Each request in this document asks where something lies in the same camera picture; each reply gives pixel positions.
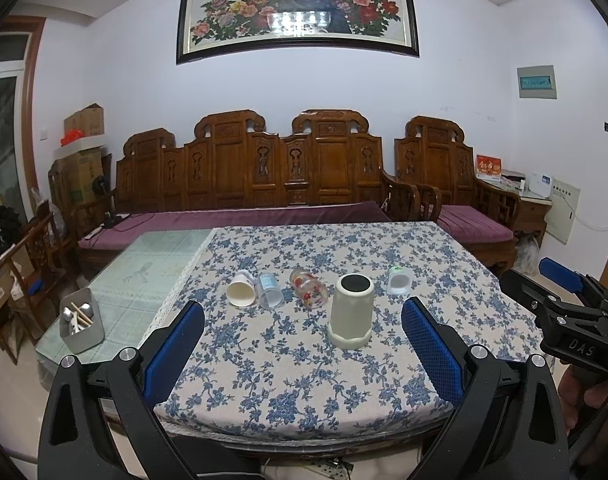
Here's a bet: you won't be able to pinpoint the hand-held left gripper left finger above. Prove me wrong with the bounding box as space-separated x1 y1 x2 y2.
36 300 265 480

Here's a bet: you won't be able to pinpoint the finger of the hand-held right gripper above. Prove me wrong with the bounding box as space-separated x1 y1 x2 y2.
499 268 567 322
539 257 606 302

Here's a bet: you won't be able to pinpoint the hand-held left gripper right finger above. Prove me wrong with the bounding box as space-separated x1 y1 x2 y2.
400 297 571 480

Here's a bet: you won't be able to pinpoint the clear cup green mark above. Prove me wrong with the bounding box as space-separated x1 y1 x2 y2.
386 266 411 296

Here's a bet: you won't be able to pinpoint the cream ceramic cup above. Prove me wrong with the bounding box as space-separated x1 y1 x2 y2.
326 273 376 351

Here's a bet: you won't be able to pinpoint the white paper cup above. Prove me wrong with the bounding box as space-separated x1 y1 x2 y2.
226 269 257 309

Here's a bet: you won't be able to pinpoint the clear plastic cup blue label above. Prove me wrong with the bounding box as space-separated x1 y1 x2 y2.
255 272 285 310

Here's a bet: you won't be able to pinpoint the glass cup red floral print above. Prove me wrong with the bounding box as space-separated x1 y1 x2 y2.
289 267 330 309

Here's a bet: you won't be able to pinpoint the person's right hand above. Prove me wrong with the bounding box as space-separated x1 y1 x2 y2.
556 364 608 467

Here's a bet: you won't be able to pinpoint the white plastic bag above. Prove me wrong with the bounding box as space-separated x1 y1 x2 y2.
514 235 541 277

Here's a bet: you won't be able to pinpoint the wooden side table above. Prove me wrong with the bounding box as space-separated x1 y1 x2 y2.
484 176 553 243

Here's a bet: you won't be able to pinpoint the square purple seat cushion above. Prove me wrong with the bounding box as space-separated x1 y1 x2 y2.
436 204 515 247

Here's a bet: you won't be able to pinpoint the white router device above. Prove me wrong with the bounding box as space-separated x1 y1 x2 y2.
525 173 555 199

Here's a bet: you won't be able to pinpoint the green patterned table mat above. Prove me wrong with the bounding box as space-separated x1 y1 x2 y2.
34 229 216 361

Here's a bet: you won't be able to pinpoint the grey utensil holder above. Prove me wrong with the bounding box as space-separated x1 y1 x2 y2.
59 288 106 355

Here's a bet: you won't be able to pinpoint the wooden chopsticks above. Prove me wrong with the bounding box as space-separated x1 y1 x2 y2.
70 302 95 327

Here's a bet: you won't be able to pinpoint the blue floral tablecloth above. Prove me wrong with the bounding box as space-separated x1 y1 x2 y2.
151 221 546 444

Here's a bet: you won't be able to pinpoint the red calendar card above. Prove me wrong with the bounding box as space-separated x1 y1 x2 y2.
475 154 504 181

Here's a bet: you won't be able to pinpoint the long purple seat cushion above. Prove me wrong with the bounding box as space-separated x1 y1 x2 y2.
78 201 394 252

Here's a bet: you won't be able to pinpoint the white power strip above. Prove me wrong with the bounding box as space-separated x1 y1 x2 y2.
308 460 356 480

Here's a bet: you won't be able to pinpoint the carved wooden armchair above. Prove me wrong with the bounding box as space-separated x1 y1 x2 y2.
394 116 523 277

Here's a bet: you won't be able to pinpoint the wooden chair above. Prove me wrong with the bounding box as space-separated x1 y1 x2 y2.
0 211 62 366

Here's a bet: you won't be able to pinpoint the black desk fan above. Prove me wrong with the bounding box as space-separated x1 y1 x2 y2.
91 175 131 229

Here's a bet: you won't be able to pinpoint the grey electrical panel box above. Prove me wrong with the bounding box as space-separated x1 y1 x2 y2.
516 64 558 100

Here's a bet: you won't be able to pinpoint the carved wooden sofa bench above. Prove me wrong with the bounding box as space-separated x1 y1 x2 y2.
73 108 421 281

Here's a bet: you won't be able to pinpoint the large cardboard box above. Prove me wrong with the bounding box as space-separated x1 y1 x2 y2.
50 146 111 207

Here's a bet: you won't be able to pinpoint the small cardboard box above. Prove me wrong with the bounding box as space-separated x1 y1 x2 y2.
63 103 106 139

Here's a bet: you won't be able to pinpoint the framed peacock flower painting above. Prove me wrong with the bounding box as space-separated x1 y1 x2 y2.
176 0 420 66

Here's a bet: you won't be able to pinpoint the beige wall cabinet panel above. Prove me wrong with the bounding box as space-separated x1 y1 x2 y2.
544 175 583 246

